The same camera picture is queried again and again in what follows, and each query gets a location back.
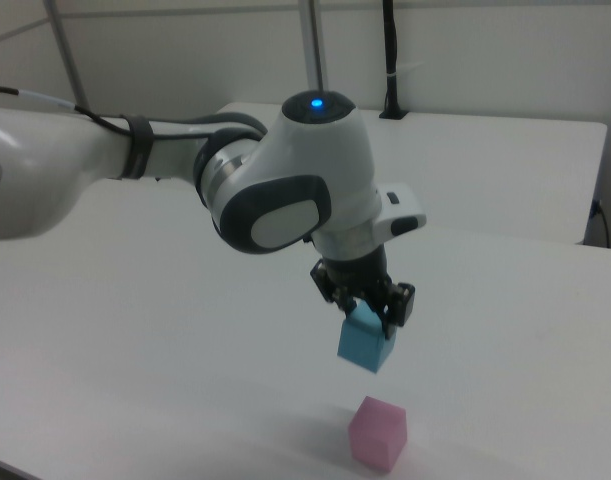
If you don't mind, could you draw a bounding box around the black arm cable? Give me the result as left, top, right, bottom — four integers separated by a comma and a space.
0, 85, 267, 141

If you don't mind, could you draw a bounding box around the black wall cable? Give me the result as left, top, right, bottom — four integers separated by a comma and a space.
591, 198, 611, 247

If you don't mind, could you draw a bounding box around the blue foam cube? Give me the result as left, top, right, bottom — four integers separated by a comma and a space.
336, 299, 401, 376

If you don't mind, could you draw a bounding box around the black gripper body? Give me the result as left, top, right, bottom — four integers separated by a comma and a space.
320, 246, 391, 301

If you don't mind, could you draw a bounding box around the grey metal partition post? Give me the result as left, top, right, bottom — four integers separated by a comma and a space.
300, 0, 328, 93
43, 0, 90, 110

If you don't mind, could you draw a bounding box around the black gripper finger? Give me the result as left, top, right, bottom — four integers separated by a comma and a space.
309, 260, 359, 316
371, 281, 417, 338

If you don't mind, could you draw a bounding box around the dark grey cable strap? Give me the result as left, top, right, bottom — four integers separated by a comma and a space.
120, 114, 155, 180

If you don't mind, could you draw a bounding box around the pink foam cube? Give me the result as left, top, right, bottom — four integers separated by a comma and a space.
347, 395, 409, 472

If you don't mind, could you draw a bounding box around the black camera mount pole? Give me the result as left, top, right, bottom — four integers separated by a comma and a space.
378, 0, 409, 120

